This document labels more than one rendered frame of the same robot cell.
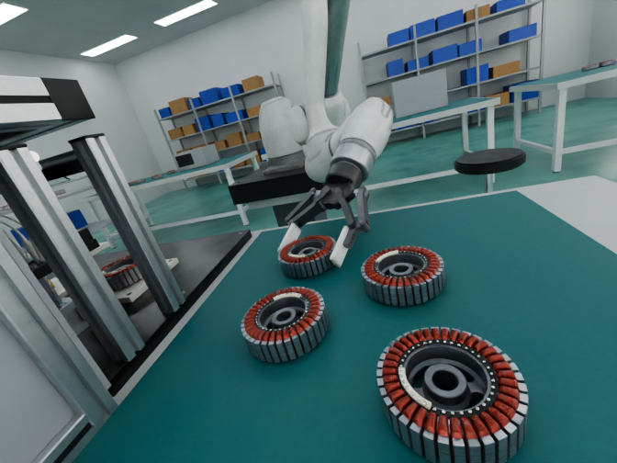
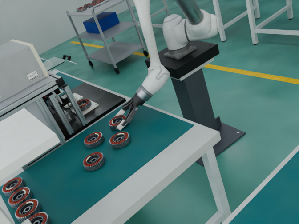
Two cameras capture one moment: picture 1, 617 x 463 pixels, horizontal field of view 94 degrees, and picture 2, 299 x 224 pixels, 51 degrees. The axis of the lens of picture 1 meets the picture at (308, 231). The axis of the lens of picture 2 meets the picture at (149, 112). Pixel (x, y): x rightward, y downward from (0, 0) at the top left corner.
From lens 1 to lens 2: 153 cm
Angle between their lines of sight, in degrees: 41
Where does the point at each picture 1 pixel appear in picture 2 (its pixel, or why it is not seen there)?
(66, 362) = (57, 132)
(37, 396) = not seen: hidden behind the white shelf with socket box
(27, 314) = (52, 123)
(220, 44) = not seen: outside the picture
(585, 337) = (119, 166)
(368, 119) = (148, 80)
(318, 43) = (146, 37)
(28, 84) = (53, 83)
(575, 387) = (107, 170)
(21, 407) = not seen: hidden behind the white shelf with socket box
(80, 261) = (61, 114)
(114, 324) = (67, 127)
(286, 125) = (172, 35)
